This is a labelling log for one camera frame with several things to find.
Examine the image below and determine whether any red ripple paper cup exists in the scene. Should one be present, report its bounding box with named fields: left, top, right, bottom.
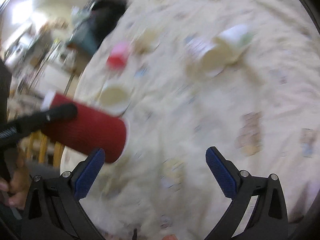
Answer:
left=41, top=91, right=130, bottom=163

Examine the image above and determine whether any green striped white paper cup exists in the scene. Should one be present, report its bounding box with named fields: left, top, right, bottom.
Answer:
left=98, top=81, right=131, bottom=116

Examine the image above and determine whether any pink red paper cup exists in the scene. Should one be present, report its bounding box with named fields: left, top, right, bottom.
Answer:
left=106, top=42, right=131, bottom=70

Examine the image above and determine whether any cream patterned paper cup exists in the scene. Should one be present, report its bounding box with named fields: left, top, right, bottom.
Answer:
left=133, top=28, right=159, bottom=54

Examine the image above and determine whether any white purple print paper cup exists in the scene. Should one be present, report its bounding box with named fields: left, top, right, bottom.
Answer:
left=185, top=37, right=227, bottom=77

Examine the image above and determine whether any white green leaf paper cup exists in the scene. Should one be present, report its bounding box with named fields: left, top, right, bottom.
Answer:
left=212, top=24, right=253, bottom=63

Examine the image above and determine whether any left hand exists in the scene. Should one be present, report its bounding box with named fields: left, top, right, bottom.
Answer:
left=1, top=148, right=31, bottom=210

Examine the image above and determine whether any right hand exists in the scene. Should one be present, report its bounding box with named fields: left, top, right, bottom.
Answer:
left=162, top=234, right=178, bottom=240

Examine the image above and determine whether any yellow wooden rack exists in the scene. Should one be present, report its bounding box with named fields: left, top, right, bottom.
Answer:
left=21, top=131, right=65, bottom=168

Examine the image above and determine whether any white cabinet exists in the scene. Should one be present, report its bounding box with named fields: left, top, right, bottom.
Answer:
left=32, top=63, right=74, bottom=95

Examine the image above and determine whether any teal storage box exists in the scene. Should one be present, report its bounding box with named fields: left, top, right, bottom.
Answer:
left=66, top=21, right=101, bottom=56

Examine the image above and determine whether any black clothes pile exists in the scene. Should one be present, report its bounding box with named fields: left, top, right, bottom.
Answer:
left=86, top=0, right=127, bottom=46

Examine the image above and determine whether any cream cartoon bed sheet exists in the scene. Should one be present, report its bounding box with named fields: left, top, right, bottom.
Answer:
left=75, top=0, right=319, bottom=239

